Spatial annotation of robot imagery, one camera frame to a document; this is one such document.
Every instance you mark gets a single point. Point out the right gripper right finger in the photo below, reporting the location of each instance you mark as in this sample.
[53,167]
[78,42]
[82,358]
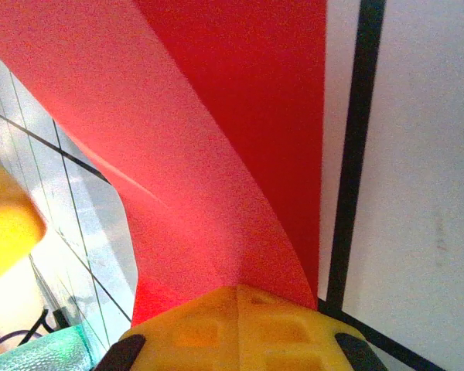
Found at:
[286,340]

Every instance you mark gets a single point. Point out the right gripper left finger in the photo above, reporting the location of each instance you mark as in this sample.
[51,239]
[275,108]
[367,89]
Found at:
[193,336]

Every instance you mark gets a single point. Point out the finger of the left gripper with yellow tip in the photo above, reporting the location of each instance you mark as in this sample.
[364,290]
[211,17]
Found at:
[7,224]

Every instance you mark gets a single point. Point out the red square paper sheet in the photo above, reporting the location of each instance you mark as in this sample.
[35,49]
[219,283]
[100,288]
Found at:
[216,116]

